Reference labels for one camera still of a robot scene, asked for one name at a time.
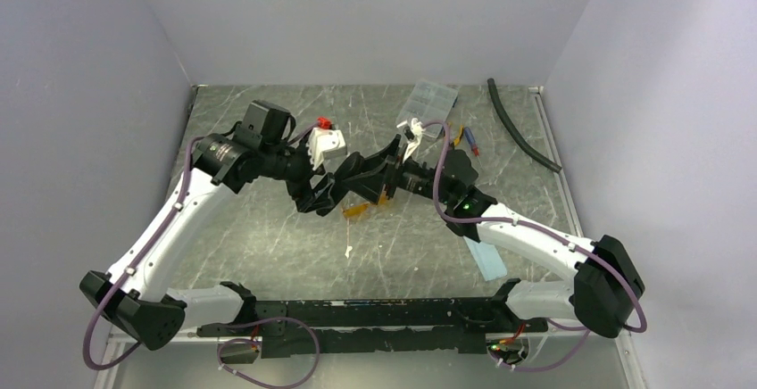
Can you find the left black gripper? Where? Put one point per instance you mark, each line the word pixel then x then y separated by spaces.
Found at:
pixel 302 192

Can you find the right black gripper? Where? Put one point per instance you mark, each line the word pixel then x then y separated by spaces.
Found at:
pixel 370 180

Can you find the orange transparent sunglasses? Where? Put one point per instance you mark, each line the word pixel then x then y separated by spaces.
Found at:
pixel 364 210

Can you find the light blue cleaning cloth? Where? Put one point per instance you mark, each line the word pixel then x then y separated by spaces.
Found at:
pixel 489 262

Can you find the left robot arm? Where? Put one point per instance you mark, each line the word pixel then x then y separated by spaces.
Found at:
pixel 134 294

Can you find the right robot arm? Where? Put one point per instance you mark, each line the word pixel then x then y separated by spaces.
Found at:
pixel 598 286

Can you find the clear plastic organizer box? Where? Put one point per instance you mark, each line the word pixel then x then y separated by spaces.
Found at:
pixel 428 101

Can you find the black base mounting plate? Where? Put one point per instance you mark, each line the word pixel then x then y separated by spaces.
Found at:
pixel 463 325

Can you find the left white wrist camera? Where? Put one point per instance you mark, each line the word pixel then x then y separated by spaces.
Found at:
pixel 325 144

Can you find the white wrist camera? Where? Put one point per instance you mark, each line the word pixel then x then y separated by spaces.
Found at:
pixel 412 130
pixel 325 144

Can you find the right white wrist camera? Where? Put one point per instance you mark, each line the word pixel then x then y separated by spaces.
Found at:
pixel 412 130

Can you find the yellow handled pliers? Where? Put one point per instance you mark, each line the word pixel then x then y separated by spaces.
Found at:
pixel 455 134

